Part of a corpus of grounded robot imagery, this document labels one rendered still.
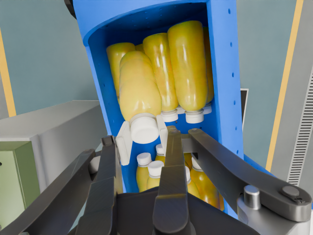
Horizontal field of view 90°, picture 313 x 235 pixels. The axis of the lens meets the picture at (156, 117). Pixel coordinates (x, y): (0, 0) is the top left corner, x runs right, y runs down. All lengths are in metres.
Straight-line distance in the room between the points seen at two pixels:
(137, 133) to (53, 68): 1.46
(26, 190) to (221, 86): 0.54
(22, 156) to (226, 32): 0.53
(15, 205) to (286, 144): 2.14
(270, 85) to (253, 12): 0.66
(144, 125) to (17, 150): 0.39
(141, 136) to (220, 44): 0.16
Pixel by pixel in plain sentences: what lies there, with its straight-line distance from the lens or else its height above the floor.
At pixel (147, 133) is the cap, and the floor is 1.24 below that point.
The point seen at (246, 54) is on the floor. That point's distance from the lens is 1.73.
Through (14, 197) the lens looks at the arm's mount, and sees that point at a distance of 0.58.
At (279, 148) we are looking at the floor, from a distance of 2.13.
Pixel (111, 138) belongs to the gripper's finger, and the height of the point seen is 1.29.
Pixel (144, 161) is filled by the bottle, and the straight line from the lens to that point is 0.43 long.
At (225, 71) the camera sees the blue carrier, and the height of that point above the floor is 1.22.
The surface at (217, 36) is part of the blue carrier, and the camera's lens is 0.24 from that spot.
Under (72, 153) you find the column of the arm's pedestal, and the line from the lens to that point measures 0.84.
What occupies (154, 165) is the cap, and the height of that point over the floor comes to 1.10.
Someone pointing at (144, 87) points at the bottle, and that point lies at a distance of 0.23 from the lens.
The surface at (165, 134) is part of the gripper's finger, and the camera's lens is 0.15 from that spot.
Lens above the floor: 1.44
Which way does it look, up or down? 76 degrees down
